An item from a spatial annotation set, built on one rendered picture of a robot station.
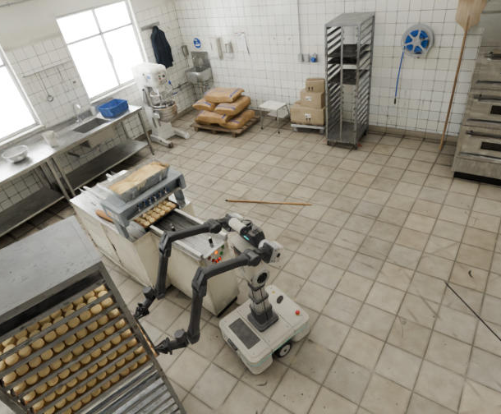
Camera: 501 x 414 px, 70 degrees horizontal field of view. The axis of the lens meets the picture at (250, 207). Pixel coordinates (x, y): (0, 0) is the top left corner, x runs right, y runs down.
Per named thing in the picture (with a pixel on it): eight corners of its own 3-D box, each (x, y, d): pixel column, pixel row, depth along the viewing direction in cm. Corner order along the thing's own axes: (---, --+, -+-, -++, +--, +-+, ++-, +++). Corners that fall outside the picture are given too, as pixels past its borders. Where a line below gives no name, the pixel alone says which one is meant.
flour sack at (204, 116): (195, 121, 680) (194, 112, 670) (209, 112, 707) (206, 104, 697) (227, 125, 646) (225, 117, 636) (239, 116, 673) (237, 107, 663)
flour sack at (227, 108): (233, 117, 632) (232, 108, 622) (214, 115, 652) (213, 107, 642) (253, 102, 679) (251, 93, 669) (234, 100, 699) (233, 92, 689)
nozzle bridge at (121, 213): (113, 230, 341) (98, 202, 321) (171, 191, 381) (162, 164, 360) (132, 243, 322) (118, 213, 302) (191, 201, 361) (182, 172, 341)
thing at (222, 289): (172, 289, 383) (146, 226, 330) (196, 269, 402) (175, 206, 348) (218, 322, 342) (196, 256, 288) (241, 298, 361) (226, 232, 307)
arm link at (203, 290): (209, 286, 205) (199, 275, 213) (199, 288, 202) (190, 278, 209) (201, 342, 222) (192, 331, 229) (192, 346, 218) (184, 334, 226)
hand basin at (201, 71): (229, 94, 734) (219, 37, 669) (218, 100, 711) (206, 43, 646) (194, 89, 786) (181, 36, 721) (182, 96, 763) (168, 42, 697)
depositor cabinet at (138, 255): (98, 254, 447) (69, 200, 397) (144, 222, 486) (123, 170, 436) (159, 301, 373) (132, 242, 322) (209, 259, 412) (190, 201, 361)
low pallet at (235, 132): (190, 131, 708) (189, 125, 701) (214, 114, 758) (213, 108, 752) (240, 138, 649) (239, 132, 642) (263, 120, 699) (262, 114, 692)
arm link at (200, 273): (200, 276, 198) (191, 266, 205) (199, 295, 204) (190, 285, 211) (262, 254, 224) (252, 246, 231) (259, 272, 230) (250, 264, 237)
